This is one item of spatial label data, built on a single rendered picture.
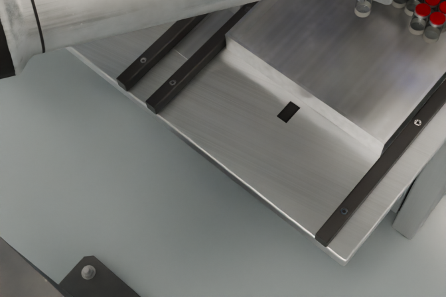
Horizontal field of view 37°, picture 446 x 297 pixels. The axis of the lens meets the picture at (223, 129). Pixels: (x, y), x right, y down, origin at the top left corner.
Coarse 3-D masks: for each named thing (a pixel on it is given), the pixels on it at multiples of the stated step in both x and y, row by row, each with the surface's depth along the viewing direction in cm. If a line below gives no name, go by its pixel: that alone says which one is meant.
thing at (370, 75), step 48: (288, 0) 96; (336, 0) 95; (240, 48) 90; (288, 48) 92; (336, 48) 91; (384, 48) 91; (432, 48) 90; (336, 96) 88; (384, 96) 88; (384, 144) 81
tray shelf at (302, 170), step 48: (96, 48) 94; (144, 48) 94; (144, 96) 90; (192, 96) 90; (240, 96) 89; (288, 96) 89; (192, 144) 87; (240, 144) 86; (288, 144) 86; (336, 144) 85; (432, 144) 84; (288, 192) 83; (336, 192) 82; (384, 192) 82; (336, 240) 80
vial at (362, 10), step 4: (356, 0) 89; (368, 0) 88; (372, 0) 88; (356, 4) 89; (360, 4) 88; (364, 4) 88; (368, 4) 88; (356, 8) 90; (360, 8) 89; (364, 8) 89; (368, 8) 89; (356, 12) 90; (360, 12) 90; (364, 12) 90; (368, 12) 90; (360, 16) 90; (364, 16) 90
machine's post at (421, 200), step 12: (444, 144) 123; (444, 156) 126; (432, 168) 133; (444, 168) 130; (420, 180) 140; (432, 180) 137; (444, 180) 133; (420, 192) 144; (432, 192) 140; (408, 204) 153; (420, 204) 149; (432, 204) 145; (396, 216) 164; (408, 216) 158; (420, 216) 153; (396, 228) 168; (408, 228) 163
